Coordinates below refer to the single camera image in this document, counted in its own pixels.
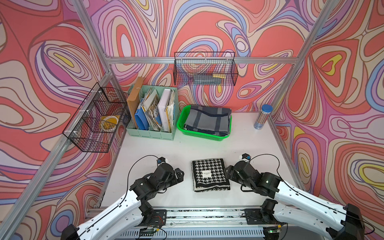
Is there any clear bottle blue cap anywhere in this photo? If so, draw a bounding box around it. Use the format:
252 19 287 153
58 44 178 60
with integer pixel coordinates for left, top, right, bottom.
254 104 273 130

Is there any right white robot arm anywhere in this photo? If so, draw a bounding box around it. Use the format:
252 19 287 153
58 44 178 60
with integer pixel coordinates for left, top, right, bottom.
225 160 365 240

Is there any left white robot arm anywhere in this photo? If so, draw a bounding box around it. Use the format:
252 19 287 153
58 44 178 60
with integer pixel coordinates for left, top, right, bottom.
61 162 185 240

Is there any white book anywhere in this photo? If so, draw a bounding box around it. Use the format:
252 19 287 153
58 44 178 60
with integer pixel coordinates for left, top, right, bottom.
158 89 175 133

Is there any black wire basket back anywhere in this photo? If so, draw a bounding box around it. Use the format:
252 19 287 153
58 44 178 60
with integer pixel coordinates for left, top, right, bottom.
174 51 239 86

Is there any black wire basket left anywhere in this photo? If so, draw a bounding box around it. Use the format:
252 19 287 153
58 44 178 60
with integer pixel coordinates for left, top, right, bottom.
63 83 131 153

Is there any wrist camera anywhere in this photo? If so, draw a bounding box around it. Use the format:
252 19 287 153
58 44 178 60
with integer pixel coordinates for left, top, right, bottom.
157 157 167 165
241 154 252 163

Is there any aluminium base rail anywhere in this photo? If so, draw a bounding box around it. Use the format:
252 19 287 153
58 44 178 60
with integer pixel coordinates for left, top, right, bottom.
86 204 319 240

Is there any black wire basket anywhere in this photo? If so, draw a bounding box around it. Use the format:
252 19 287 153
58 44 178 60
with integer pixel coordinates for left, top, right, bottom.
174 51 239 86
63 83 131 153

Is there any yellow round item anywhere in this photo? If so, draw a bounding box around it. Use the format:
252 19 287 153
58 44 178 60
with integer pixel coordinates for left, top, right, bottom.
100 116 120 132

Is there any navy grey plaid scarf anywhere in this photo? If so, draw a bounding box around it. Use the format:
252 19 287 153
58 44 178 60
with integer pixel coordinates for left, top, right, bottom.
182 105 232 137

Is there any green circuit board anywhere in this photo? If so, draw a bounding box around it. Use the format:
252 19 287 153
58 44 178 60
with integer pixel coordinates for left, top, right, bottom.
139 228 157 238

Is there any brown cardboard folder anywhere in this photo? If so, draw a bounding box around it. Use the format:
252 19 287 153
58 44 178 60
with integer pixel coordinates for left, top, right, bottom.
127 77 145 119

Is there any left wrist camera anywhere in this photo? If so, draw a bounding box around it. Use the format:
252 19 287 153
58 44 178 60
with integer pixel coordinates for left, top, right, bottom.
157 157 167 165

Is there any mint green file crate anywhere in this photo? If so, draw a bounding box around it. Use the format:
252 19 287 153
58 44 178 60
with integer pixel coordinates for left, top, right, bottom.
126 85 180 141

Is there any small houndstooth scarf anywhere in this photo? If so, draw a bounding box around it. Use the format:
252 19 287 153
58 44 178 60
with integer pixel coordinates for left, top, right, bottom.
191 158 231 193

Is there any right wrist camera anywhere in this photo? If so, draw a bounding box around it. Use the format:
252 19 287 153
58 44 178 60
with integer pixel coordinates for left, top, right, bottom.
241 154 252 163

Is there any aluminium frame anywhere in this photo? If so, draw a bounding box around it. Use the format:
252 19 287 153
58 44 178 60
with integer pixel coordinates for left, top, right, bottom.
1 1 325 221

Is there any green plastic basket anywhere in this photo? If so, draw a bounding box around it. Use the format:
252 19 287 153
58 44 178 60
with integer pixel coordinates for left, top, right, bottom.
177 105 232 141

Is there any blue folder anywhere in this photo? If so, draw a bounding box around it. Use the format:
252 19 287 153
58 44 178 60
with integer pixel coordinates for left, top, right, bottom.
134 107 150 131

